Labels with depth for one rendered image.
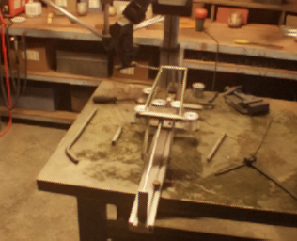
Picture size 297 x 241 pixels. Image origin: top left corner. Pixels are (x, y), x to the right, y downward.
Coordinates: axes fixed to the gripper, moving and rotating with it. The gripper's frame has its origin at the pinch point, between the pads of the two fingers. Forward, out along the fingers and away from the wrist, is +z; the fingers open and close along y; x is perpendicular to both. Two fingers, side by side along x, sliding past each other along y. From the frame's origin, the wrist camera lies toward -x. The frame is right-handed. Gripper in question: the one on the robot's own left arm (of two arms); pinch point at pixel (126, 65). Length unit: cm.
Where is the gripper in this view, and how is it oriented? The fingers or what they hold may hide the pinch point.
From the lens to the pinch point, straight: 171.5
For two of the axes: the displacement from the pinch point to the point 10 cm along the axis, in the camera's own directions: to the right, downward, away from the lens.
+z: -0.4, 8.8, 4.7
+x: 8.1, -2.4, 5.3
